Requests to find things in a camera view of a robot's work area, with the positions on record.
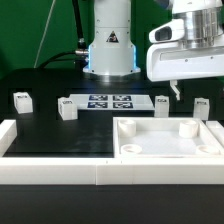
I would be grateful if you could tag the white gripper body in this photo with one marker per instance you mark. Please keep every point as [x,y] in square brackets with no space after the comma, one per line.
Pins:
[185,50]

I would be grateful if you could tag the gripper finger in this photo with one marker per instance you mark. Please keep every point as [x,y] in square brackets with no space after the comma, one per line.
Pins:
[175,89]

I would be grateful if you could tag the white square tabletop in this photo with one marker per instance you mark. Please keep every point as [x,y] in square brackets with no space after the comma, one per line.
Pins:
[146,137]

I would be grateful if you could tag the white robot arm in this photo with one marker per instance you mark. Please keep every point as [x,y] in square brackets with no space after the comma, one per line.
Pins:
[112,55]

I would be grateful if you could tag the white U-shaped obstacle fence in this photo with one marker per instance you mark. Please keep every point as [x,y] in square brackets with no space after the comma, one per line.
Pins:
[109,171]

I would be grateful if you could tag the white marker base plate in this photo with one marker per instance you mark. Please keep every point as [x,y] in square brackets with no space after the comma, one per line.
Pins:
[112,102]

